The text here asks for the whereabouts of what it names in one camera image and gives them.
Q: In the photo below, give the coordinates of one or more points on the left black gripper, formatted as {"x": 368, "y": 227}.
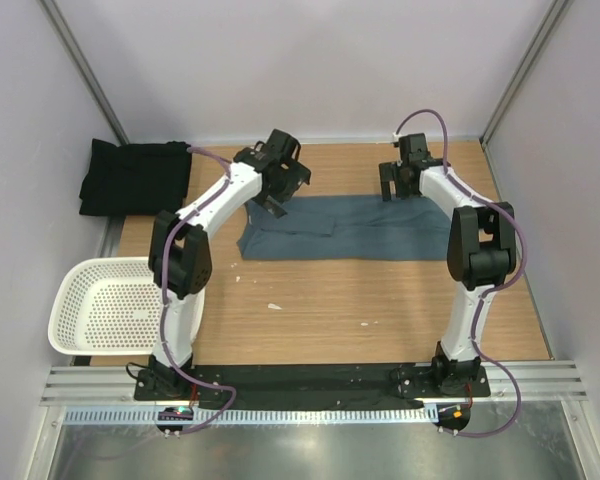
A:
{"x": 295, "y": 174}

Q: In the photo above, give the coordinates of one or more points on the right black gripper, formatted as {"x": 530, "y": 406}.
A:
{"x": 389, "y": 172}

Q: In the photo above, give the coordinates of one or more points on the blue-grey t shirt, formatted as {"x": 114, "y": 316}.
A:
{"x": 347, "y": 227}

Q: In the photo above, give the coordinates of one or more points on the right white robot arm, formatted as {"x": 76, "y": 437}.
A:
{"x": 481, "y": 254}

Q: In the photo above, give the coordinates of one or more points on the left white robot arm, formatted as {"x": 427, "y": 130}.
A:
{"x": 180, "y": 257}

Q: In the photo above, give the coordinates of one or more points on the folded black t shirt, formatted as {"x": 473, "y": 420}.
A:
{"x": 135, "y": 179}

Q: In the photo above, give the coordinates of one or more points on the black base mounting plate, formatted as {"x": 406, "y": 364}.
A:
{"x": 307, "y": 386}

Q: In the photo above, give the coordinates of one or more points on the white perforated plastic basket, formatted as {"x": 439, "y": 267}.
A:
{"x": 108, "y": 307}

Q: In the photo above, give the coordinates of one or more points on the right aluminium corner post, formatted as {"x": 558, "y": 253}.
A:
{"x": 547, "y": 27}

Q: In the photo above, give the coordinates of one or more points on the aluminium corner post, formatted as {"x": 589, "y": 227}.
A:
{"x": 83, "y": 67}
{"x": 547, "y": 27}

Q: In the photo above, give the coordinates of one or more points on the left aluminium corner post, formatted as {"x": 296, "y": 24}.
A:
{"x": 83, "y": 67}

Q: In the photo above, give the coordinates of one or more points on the white slotted cable duct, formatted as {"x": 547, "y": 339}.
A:
{"x": 162, "y": 415}

